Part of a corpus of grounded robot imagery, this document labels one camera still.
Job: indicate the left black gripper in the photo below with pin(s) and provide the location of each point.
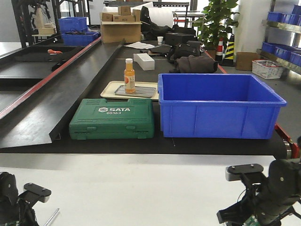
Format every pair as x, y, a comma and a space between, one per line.
15, 210

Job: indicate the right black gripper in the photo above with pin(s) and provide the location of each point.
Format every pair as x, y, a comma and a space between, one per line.
266, 200

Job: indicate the green-handled screwdriver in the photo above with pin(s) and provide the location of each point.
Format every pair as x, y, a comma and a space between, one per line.
52, 217

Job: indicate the cream plastic tray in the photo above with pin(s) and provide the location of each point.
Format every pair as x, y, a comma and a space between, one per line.
112, 86

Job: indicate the small metal tray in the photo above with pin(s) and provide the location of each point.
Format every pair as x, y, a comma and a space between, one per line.
147, 92

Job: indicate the large blue plastic bin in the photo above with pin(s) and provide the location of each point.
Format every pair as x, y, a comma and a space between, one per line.
217, 105

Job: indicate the green SATA tool case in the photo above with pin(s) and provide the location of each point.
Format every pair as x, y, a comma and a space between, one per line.
102, 119

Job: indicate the small brown cardboard box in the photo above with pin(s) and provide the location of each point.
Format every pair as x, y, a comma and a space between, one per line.
244, 60

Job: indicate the black yellow traffic cone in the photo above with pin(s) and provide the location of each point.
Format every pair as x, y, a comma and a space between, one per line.
228, 59

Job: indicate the red white traffic cone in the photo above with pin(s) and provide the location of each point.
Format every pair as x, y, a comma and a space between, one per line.
219, 50

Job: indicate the dark brown cloth bundle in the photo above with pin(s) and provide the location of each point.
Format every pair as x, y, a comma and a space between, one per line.
194, 64

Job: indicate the black bag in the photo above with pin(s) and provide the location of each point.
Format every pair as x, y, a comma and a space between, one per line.
182, 50

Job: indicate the orange juice bottle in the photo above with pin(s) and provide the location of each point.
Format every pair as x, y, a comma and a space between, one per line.
129, 76

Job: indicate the green potted plant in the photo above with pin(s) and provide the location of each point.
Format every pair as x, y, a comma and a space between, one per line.
217, 23

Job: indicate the white rectangular box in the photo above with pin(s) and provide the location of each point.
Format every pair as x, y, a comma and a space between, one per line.
146, 62

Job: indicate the black equipment box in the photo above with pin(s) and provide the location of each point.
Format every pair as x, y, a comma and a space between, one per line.
176, 38

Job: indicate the upper blue bin background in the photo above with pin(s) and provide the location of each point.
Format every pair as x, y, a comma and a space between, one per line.
71, 24

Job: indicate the white paper cup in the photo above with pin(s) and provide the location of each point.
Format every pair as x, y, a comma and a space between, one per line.
160, 40

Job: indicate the large cardboard box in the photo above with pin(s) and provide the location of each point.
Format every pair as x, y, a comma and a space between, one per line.
130, 32

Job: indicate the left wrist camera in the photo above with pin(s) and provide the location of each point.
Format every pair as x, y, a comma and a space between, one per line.
34, 193

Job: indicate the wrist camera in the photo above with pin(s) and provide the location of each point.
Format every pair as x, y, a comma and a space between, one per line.
34, 193
233, 173

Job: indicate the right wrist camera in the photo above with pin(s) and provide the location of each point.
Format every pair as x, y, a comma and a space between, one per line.
233, 173

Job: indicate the white wire basket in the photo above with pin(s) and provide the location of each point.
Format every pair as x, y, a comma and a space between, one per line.
266, 69

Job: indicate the orange handled tool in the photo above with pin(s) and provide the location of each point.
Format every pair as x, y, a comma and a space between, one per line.
52, 52

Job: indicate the blue bin with cables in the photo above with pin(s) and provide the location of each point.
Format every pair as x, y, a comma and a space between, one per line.
79, 39

